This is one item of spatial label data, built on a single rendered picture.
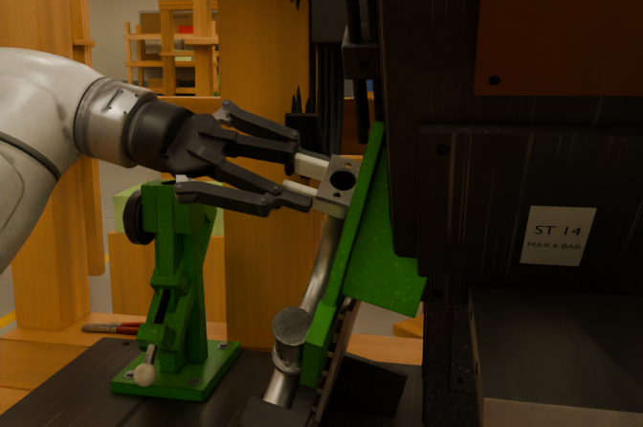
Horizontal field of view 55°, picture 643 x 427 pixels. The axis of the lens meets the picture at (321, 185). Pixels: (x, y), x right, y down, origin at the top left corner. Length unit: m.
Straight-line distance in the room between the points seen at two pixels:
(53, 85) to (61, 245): 0.48
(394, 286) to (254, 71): 0.47
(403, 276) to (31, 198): 0.38
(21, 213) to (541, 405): 0.51
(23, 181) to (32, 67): 0.13
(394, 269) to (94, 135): 0.34
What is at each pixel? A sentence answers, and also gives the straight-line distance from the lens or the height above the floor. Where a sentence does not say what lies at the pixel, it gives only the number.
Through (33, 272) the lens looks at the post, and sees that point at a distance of 1.15.
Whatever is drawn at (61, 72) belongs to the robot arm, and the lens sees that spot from 0.71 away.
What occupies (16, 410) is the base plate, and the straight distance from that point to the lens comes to 0.90.
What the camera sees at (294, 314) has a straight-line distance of 0.57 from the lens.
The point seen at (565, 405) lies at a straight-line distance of 0.38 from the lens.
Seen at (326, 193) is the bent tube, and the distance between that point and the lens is 0.61.
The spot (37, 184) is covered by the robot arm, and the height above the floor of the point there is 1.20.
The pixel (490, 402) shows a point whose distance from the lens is 0.38.
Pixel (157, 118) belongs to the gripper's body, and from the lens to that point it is 0.66.
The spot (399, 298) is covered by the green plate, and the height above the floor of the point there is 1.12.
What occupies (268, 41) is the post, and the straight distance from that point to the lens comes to 0.92.
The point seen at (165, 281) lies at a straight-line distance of 0.84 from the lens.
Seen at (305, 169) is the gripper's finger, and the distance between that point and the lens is 0.65.
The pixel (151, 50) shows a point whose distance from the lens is 11.39.
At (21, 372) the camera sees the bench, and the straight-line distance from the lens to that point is 1.04.
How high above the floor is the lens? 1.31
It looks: 10 degrees down
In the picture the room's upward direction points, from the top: straight up
